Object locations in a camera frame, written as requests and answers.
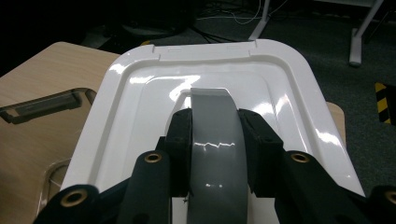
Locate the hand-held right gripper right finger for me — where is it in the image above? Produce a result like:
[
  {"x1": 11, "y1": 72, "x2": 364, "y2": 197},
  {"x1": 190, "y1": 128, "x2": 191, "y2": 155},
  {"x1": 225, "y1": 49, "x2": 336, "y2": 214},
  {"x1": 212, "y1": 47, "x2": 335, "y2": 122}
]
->
[{"x1": 238, "y1": 108, "x2": 285, "y2": 197}]

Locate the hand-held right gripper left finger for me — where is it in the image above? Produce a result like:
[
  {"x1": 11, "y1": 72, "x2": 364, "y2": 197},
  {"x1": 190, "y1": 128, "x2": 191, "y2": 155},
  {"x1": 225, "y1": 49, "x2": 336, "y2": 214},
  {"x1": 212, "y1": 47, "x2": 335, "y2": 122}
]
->
[{"x1": 163, "y1": 107, "x2": 193, "y2": 198}]

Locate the white lid with grey handle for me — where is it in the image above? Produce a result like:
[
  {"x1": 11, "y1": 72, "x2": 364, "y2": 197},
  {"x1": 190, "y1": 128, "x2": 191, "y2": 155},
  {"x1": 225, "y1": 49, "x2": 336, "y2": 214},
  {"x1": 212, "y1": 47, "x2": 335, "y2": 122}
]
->
[{"x1": 60, "y1": 38, "x2": 365, "y2": 224}]

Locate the grey translucent storage box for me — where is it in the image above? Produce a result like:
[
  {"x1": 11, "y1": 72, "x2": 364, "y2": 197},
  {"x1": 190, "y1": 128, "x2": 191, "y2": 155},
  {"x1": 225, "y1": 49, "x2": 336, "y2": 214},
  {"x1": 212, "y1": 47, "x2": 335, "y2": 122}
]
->
[{"x1": 0, "y1": 88, "x2": 97, "y2": 218}]

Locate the black yellow striped stand base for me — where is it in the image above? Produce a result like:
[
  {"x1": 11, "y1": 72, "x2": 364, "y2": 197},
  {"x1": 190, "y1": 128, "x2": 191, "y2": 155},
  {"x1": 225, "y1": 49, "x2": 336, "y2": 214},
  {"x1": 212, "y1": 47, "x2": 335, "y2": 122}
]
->
[{"x1": 375, "y1": 82, "x2": 396, "y2": 125}]

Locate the black floor cable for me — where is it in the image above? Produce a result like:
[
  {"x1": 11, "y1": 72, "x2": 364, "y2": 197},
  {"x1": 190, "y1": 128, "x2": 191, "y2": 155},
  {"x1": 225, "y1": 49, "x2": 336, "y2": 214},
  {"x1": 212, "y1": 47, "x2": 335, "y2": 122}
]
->
[{"x1": 190, "y1": 26, "x2": 241, "y2": 45}]

